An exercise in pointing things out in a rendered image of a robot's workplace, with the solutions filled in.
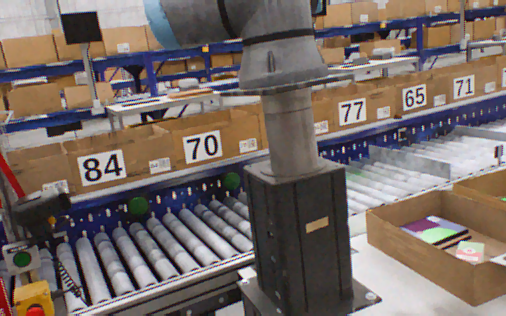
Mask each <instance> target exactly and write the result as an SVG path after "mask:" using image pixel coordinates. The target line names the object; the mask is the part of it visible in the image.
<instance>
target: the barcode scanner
mask: <svg viewBox="0 0 506 316"><path fill-rule="evenodd" d="M71 208H72V202H71V199H70V196H69V194H68V193H67V190H66V189H65V188H64V187H59V188H58V189H56V188H52V189H49V190H46V191H43V192H40V191H38V192H36V193H31V194H28V195H25V196H22V197H20V198H18V201H16V202H15V203H14V204H13V206H12V214H13V217H14V219H15V221H16V223H17V224H18V225H19V226H20V227H25V228H26V229H27V231H28V232H30V234H31V235H32V237H33V239H29V246H31V247H34V246H35V245H37V244H39V243H40V242H41V241H43V240H45V239H46V238H48V237H50V236H51V235H53V233H54V232H53V231H52V230H53V226H52V225H54V224H55V223H56V222H57V221H56V218H55V217H54V215H56V214H58V213H62V212H63V211H67V210H70V209H71Z"/></svg>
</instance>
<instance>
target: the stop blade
mask: <svg viewBox="0 0 506 316"><path fill-rule="evenodd" d="M369 156H370V159H372V160H376V161H379V162H383V163H387V164H390V165H394V166H397V167H401V168H405V169H408V170H412V171H415V172H419V173H423V174H427V175H434V176H437V177H441V178H445V179H448V180H450V181H451V182H452V170H451V163H450V162H446V161H441V160H437V159H433V158H429V157H424V156H420V155H411V154H407V153H402V152H398V151H394V150H390V149H385V148H381V147H376V146H373V145H369Z"/></svg>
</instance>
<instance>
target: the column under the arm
mask: <svg viewBox="0 0 506 316"><path fill-rule="evenodd" d="M318 161H319V166H318V167H317V168H316V169H314V170H310V171H307V172H303V173H296V174H275V173H273V172H272V167H271V161H270V160H268V161H263V162H259V163H256V164H252V165H247V166H244V167H243V176H244V184H245V191H246V198H247V205H248V213H249V219H250V227H251V234H252V241H253V249H254V255H255V263H256V276H253V277H250V278H247V279H243V280H241V281H238V282H236V286H237V287H238V289H239V290H240V291H241V292H242V293H243V294H244V295H245V296H246V298H247V299H248V300H249V301H250V303H251V304H252V305H253V306H254V308H255V309H256V311H257V312H258V313H259V314H260V316H347V315H349V314H352V313H354V312H356V311H359V310H364V309H366V308H369V307H371V306H374V305H375V304H378V303H380V302H382V298H381V297H380V296H378V295H377V294H376V293H374V291H371V290H370V289H368V288H367V287H366V286H364V285H363V284H362V283H360V282H359V281H357V280H356V279H355V278H354V277H353V265H352V252H351V237H350V226H349V221H348V220H349V211H348V196H347V183H346V170H345V166H343V165H341V164H338V163H336V162H334V161H331V160H328V159H325V158H323V157H320V156H318Z"/></svg>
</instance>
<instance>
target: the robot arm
mask: <svg viewBox="0 0 506 316"><path fill-rule="evenodd" d="M143 5H144V11H145V15H146V18H147V20H148V24H149V26H150V29H151V31H152V33H153V35H154V36H155V39H156V40H157V42H158V43H159V44H160V45H161V46H162V47H163V48H165V49H167V50H175V49H181V50H183V49H185V48H190V47H195V46H200V45H206V44H211V43H216V42H221V41H227V40H232V39H238V38H241V41H242V47H243V56H242V61H241V67H240V72H239V77H238V84H239V90H248V89H256V88H264V87H271V86H277V85H284V84H290V83H296V82H301V81H307V80H312V79H316V78H321V77H325V76H328V67H327V64H326V63H325V61H324V59H323V56H321V54H320V52H319V50H318V48H317V44H316V42H315V38H314V31H313V22H312V15H311V14H316V13H319V12H321V11H322V0H143Z"/></svg>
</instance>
